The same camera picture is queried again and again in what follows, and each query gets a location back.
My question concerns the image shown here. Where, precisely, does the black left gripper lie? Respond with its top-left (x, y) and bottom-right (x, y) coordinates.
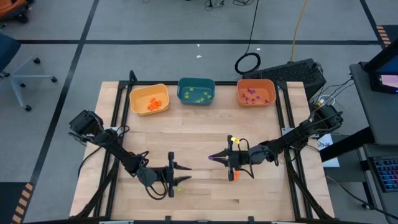
top-left (136, 151), bottom-right (193, 198)

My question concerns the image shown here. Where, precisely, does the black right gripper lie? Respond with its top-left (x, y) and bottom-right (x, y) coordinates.
top-left (212, 135), bottom-right (270, 182)

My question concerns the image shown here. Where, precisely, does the teal plastic bin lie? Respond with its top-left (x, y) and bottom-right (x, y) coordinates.
top-left (177, 77), bottom-right (216, 106)

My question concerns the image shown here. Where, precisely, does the orange plastic bin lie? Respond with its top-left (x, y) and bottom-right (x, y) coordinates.
top-left (236, 78), bottom-right (277, 108)

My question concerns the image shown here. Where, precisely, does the yellow plastic bin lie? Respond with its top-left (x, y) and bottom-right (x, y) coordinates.
top-left (129, 83), bottom-right (170, 116)

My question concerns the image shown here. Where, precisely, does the white paper label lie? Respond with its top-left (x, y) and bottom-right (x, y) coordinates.
top-left (317, 133), bottom-right (341, 169)

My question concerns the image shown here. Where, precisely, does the white power strip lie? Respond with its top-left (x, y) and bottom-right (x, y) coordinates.
top-left (315, 94), bottom-right (336, 110)

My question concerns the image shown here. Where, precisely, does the black desk support bar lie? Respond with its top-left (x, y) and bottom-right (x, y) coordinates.
top-left (320, 126), bottom-right (376, 162)

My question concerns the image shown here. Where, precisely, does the grey side desk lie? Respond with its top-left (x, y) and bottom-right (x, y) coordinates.
top-left (349, 61), bottom-right (398, 147)

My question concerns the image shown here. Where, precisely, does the grey keyboard desk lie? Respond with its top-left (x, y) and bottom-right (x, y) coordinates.
top-left (356, 143), bottom-right (398, 224)

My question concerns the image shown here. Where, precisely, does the hazard striped floor mat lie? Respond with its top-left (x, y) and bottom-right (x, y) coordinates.
top-left (11, 182), bottom-right (34, 224)
top-left (374, 24), bottom-right (393, 47)

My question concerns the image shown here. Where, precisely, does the backlit keyboard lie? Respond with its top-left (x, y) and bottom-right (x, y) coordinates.
top-left (371, 154), bottom-right (398, 193)

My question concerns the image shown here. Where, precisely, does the black monitor screen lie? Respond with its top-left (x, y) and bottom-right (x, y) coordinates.
top-left (363, 39), bottom-right (398, 95)

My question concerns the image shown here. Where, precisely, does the blue office chair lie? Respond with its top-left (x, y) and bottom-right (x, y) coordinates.
top-left (0, 30), bottom-right (59, 113)

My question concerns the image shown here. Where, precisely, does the orange office chair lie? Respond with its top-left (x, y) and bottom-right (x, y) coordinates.
top-left (0, 0), bottom-right (34, 24)

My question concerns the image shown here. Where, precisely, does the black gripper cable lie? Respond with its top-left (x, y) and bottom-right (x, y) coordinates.
top-left (144, 179), bottom-right (170, 201)
top-left (238, 138), bottom-right (255, 180)

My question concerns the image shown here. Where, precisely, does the black coiled floor cable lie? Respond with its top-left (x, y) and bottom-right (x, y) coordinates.
top-left (233, 0), bottom-right (262, 75)

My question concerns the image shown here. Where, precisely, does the yellow power cable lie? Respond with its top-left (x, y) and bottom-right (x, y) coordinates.
top-left (289, 0), bottom-right (310, 62)

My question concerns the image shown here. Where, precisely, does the black floor cable bundle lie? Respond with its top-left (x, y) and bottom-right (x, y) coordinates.
top-left (203, 0), bottom-right (257, 7)

